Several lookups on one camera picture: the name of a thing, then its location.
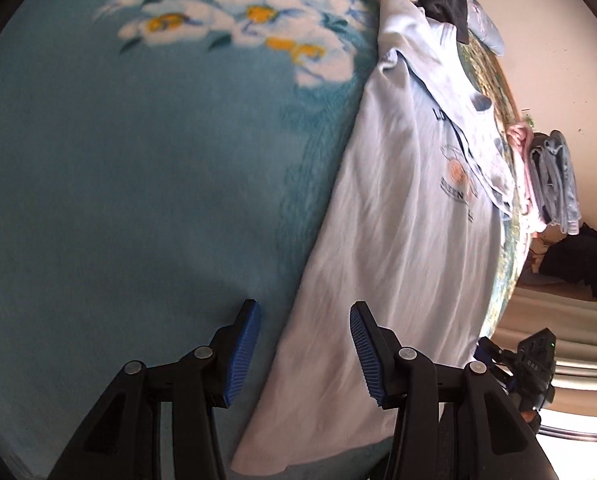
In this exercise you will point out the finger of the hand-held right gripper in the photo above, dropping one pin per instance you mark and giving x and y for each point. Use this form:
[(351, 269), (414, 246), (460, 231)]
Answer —
[(488, 355)]

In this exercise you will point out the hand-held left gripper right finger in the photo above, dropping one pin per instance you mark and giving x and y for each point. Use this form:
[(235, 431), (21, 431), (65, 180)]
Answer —
[(363, 355)]

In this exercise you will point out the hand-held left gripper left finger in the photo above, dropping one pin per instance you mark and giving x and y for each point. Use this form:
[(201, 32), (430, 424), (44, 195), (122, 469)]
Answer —
[(241, 355)]

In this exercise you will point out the light blue T-shirt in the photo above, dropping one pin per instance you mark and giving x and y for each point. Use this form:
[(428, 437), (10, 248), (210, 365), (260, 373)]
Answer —
[(403, 240)]

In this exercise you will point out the clothes hanging on chair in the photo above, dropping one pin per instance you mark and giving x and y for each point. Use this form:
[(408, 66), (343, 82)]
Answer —
[(553, 180)]

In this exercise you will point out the dark cloth pile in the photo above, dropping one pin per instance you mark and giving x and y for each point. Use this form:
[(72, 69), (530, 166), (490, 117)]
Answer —
[(578, 260)]

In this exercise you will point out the teal floral bed blanket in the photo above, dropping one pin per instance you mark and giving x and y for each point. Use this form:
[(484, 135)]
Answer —
[(128, 185)]

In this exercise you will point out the pink folded garment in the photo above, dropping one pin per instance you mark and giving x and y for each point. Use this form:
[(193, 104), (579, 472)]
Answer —
[(521, 137)]

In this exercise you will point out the light blue floral quilt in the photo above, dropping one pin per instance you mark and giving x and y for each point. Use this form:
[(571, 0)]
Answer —
[(486, 30)]

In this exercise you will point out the dark grey garment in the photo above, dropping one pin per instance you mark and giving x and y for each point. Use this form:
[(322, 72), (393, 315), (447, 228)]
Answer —
[(448, 0)]

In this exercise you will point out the white wall socket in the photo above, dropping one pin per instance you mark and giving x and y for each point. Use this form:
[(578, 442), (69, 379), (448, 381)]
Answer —
[(528, 119)]

